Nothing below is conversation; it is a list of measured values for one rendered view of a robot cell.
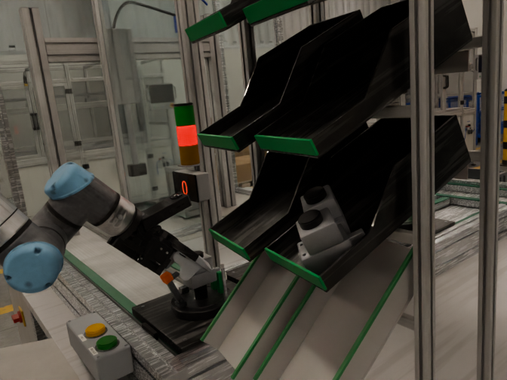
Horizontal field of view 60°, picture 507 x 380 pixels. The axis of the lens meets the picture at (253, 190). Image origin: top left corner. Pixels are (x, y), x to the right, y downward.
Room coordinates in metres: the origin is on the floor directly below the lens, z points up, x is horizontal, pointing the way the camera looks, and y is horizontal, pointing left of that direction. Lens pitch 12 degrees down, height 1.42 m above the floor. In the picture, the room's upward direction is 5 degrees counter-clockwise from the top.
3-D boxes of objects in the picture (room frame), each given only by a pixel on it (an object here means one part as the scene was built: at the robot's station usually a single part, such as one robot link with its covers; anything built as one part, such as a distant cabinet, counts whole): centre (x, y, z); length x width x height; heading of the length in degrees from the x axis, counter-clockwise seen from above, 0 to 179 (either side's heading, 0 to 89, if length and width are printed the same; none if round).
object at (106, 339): (0.80, 0.32, 0.96); 0.04 x 0.04 x 0.02
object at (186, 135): (1.14, 0.16, 1.33); 0.05 x 0.05 x 0.05
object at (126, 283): (1.18, 0.30, 0.91); 0.84 x 0.28 x 0.10; 36
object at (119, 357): (0.86, 0.36, 0.93); 0.21 x 0.07 x 0.06; 36
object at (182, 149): (1.14, 0.16, 1.28); 0.05 x 0.05 x 0.05
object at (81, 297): (1.05, 0.42, 0.91); 0.89 x 0.06 x 0.11; 36
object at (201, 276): (0.93, 0.13, 1.06); 0.08 x 0.04 x 0.07; 126
